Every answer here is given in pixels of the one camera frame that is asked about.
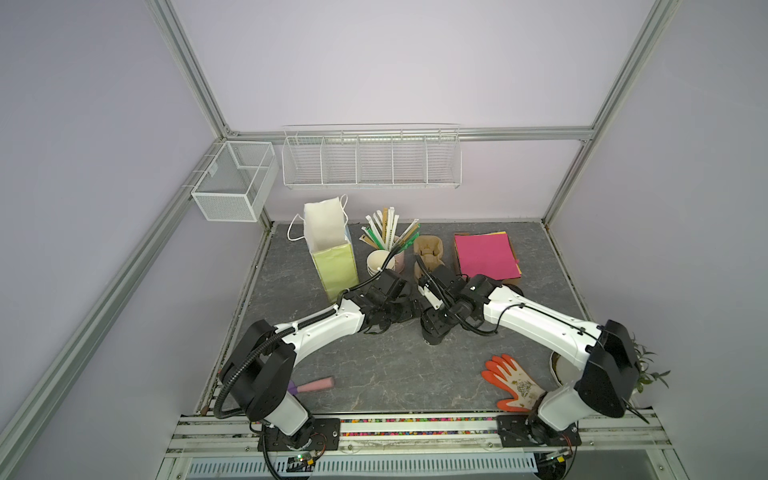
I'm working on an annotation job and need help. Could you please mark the paper cups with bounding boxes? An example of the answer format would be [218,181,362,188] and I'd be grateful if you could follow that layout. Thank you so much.
[366,250,401,276]

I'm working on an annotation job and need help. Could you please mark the green white paper bag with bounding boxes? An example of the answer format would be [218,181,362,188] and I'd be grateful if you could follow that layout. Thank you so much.
[286,194,359,303]

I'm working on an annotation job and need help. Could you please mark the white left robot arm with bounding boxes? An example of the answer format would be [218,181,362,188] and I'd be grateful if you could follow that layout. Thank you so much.
[212,246,419,448]

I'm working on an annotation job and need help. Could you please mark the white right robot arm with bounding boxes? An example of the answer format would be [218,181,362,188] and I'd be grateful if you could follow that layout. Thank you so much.
[417,266,641,445]

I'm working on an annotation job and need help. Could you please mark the pink straw holder cup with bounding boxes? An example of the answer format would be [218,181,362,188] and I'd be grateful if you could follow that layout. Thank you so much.
[393,251,405,273]

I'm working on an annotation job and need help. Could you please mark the brown pulp cup carrier stack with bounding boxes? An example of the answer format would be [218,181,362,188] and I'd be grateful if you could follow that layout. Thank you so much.
[413,235,444,281]

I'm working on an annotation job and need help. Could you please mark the bundle of wrapped straws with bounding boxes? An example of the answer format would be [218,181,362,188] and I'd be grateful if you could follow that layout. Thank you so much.
[359,207,421,253]

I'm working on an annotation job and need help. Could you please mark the orange white work glove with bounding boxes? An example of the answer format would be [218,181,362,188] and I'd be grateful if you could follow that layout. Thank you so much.
[481,354,546,413]

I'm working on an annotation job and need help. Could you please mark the potted green plant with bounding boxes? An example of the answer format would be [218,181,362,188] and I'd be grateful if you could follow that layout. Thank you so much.
[550,338,672,424]

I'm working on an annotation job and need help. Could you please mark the long white wire shelf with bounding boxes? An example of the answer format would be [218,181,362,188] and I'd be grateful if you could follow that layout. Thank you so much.
[282,127,463,189]

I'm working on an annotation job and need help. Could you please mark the small white wire basket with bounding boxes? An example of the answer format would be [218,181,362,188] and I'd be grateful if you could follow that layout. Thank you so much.
[192,141,279,223]

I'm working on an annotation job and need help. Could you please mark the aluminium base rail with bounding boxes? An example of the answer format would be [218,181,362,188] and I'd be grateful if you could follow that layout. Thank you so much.
[156,410,689,479]

